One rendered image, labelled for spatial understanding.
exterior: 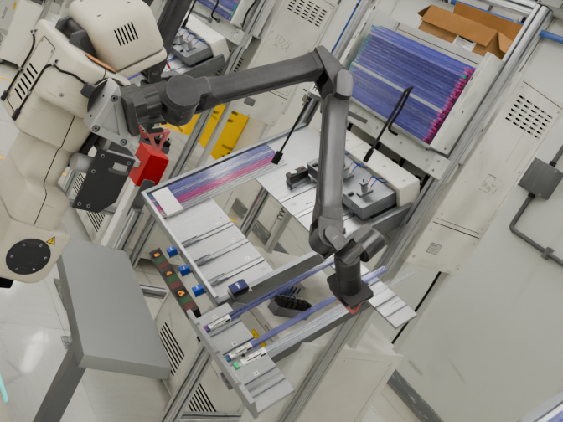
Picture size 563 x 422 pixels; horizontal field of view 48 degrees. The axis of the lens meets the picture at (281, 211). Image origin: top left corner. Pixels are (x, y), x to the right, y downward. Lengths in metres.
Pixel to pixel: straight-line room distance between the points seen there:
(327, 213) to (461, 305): 2.32
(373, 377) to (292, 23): 1.78
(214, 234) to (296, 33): 1.52
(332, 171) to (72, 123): 0.61
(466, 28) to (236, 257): 1.26
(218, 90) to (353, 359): 1.28
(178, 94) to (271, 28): 1.90
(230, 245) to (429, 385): 1.96
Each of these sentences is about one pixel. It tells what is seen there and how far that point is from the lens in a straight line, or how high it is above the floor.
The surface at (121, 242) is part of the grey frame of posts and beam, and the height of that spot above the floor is 0.50.
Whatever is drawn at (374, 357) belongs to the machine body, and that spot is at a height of 0.60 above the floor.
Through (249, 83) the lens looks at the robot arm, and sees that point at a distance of 1.45.
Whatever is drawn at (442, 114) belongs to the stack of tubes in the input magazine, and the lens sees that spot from 2.04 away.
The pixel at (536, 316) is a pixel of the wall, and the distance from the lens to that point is 3.41.
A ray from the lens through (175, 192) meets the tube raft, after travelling 2.32.
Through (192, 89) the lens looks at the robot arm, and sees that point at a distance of 1.38.
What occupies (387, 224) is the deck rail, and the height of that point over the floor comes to 1.11.
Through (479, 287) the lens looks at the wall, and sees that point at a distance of 3.58.
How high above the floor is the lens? 1.49
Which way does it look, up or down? 14 degrees down
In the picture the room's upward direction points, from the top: 29 degrees clockwise
